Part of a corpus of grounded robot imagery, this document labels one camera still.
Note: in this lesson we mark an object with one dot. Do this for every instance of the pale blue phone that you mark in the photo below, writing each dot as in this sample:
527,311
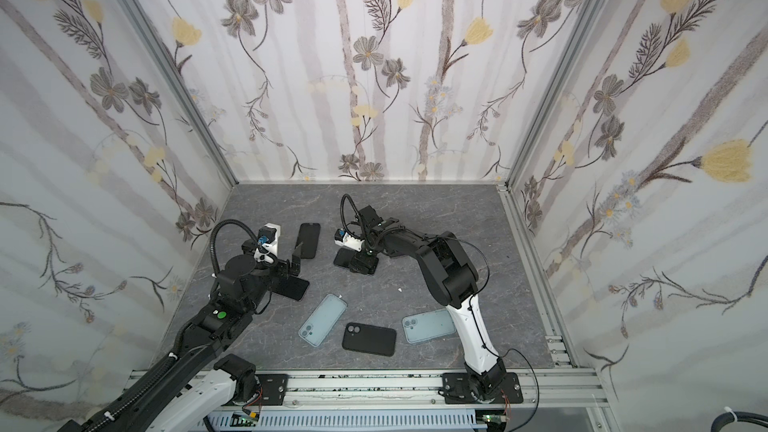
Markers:
322,320
428,326

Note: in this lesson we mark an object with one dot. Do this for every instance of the small green circuit board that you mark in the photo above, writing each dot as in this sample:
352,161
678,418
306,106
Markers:
248,419

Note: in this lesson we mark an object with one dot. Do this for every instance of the white slotted cable duct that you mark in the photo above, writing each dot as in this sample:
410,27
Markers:
356,420

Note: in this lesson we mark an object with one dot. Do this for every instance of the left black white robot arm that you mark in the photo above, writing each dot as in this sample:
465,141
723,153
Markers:
198,374

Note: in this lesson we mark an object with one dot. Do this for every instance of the black phone case front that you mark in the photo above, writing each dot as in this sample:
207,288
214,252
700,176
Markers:
369,339

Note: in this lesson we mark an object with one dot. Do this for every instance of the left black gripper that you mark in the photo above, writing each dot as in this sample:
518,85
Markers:
283,269

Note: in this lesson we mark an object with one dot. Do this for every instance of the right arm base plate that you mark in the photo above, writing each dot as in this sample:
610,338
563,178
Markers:
455,389

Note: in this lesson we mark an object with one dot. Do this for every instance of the pale blue phone right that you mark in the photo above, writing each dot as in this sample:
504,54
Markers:
428,326

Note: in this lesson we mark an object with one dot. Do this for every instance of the pale blue phone left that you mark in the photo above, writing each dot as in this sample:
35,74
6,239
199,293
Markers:
322,320

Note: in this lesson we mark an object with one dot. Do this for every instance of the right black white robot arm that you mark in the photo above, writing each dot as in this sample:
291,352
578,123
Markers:
451,279

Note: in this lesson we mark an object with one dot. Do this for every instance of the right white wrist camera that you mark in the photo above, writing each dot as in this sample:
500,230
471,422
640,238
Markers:
348,241

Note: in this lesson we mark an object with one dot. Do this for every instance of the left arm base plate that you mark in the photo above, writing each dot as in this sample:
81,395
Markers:
266,390

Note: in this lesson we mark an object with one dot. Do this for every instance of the aluminium front rail frame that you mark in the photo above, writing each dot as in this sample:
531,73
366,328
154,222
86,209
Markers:
554,399

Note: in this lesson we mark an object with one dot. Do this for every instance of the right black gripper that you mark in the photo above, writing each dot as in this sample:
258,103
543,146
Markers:
363,258

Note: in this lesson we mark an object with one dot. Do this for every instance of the black phone case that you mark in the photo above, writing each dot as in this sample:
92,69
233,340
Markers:
308,240
369,339

